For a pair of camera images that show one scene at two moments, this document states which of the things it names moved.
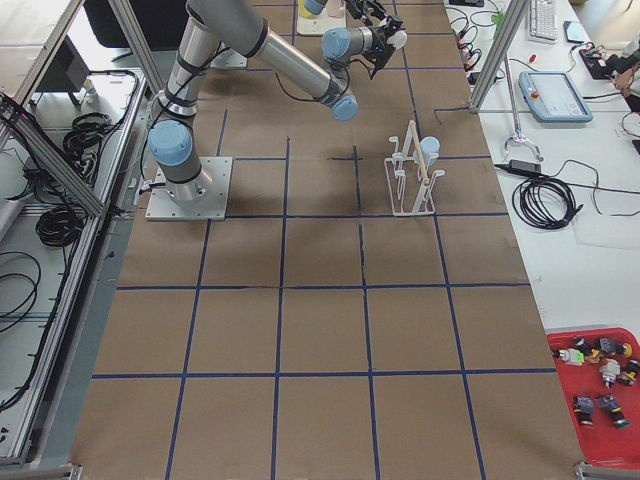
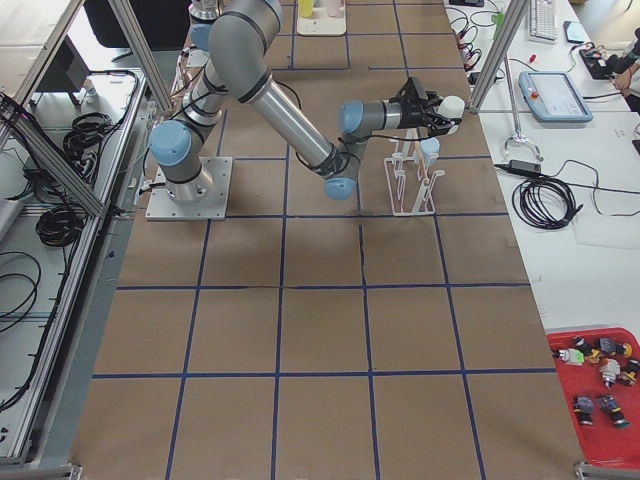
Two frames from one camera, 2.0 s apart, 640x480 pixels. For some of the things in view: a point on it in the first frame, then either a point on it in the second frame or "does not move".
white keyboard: x=542 y=22 does not move
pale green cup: x=399 y=39 to x=451 y=107
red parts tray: x=598 y=371 does not move
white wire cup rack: x=411 y=186 does not move
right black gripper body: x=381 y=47 to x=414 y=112
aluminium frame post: x=514 y=13 does not move
